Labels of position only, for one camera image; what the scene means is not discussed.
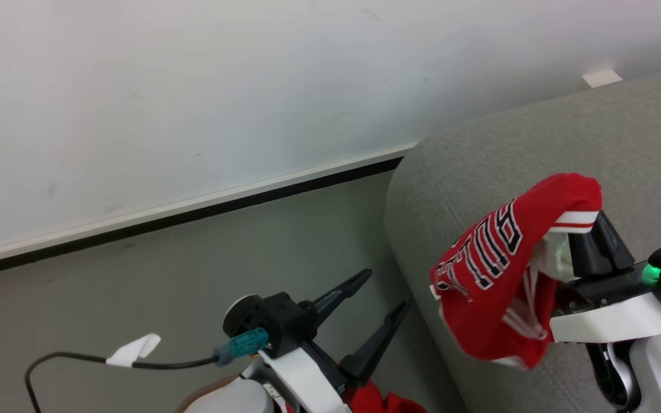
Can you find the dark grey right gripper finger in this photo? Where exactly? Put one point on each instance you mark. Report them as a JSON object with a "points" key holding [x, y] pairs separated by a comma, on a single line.
{"points": [[614, 244], [591, 255]]}

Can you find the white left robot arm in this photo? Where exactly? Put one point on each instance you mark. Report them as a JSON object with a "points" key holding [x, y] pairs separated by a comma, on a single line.
{"points": [[233, 400]]}

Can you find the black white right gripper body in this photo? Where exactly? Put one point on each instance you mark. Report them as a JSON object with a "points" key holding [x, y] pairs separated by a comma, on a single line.
{"points": [[611, 321]]}

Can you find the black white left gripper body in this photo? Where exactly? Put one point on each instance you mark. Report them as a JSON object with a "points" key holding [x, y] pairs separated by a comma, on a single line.
{"points": [[284, 321]]}

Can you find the red basketball jersey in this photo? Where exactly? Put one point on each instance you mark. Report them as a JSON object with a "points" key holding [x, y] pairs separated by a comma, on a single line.
{"points": [[479, 321]]}

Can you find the grey fabric sofa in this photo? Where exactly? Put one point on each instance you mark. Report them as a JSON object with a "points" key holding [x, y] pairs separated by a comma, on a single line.
{"points": [[479, 183]]}

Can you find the red clothing piece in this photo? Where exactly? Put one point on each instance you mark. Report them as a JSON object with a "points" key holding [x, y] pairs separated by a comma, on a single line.
{"points": [[388, 402]]}

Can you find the small white wall outlet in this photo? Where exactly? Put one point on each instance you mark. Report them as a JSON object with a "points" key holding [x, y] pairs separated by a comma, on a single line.
{"points": [[601, 77]]}

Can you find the white black baseboard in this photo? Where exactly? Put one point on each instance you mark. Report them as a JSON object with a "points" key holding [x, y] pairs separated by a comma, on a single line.
{"points": [[193, 209]]}

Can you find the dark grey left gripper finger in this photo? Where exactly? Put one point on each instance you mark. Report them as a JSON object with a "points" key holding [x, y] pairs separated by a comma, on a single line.
{"points": [[342, 291], [373, 347]]}

